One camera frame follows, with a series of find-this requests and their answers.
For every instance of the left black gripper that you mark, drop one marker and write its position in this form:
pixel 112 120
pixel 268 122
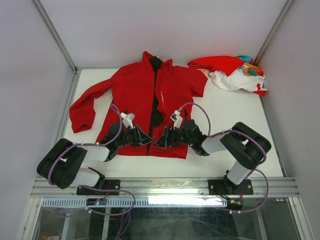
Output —
pixel 139 137

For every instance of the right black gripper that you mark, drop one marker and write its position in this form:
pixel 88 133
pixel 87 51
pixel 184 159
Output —
pixel 167 138

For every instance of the red zip jacket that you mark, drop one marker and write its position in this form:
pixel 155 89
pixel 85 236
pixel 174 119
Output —
pixel 151 89

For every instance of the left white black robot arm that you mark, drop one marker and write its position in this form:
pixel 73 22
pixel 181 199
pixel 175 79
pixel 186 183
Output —
pixel 62 163

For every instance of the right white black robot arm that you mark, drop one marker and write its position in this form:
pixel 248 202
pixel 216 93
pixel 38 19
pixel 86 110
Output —
pixel 248 148

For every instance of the red white printed garment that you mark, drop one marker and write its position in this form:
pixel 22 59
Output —
pixel 232 73

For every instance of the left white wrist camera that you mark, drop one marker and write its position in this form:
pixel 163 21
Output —
pixel 127 119

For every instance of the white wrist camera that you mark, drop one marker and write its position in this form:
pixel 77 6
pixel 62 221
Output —
pixel 177 119
pixel 127 119

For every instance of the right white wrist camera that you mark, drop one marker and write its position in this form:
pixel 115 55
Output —
pixel 177 119

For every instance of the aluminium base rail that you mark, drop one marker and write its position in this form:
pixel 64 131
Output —
pixel 277 187

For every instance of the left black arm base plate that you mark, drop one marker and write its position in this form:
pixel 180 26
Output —
pixel 109 187

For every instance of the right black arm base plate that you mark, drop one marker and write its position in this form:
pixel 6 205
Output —
pixel 222 187

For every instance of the left aluminium corner post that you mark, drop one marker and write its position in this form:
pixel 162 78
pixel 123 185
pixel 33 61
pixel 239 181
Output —
pixel 54 34

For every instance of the aluminium corner post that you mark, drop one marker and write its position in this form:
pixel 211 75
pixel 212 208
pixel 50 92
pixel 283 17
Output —
pixel 54 34
pixel 273 31

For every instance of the slotted grey cable duct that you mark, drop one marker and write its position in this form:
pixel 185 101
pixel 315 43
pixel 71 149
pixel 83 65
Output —
pixel 140 202

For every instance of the right aluminium corner post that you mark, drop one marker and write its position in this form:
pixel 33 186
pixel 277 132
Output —
pixel 273 31

